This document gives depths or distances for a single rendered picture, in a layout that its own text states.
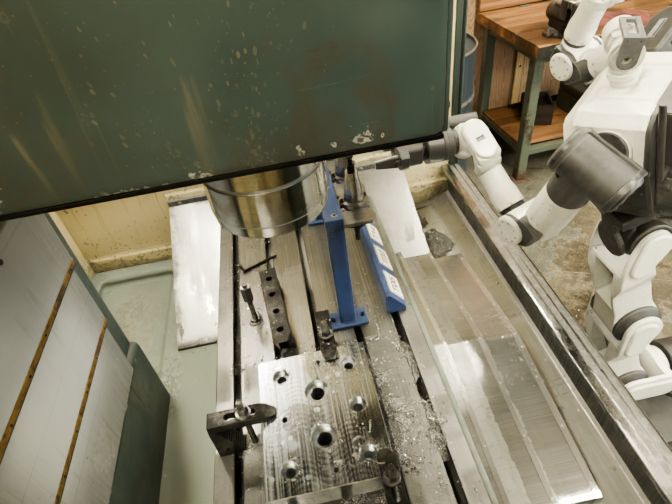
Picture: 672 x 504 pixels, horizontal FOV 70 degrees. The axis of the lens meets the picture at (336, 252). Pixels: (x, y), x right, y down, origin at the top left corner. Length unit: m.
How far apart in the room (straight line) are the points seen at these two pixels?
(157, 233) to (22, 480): 1.26
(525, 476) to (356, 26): 1.02
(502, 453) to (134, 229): 1.47
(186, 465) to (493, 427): 0.79
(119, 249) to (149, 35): 1.65
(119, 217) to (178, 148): 1.48
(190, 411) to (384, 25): 1.25
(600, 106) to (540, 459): 0.78
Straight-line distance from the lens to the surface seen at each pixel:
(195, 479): 1.40
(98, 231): 2.01
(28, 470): 0.89
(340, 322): 1.19
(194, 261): 1.75
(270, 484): 0.92
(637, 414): 1.28
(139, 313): 1.91
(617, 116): 1.11
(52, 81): 0.48
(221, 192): 0.59
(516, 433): 1.26
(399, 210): 1.76
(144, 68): 0.46
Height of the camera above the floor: 1.81
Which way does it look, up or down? 41 degrees down
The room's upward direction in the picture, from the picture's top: 9 degrees counter-clockwise
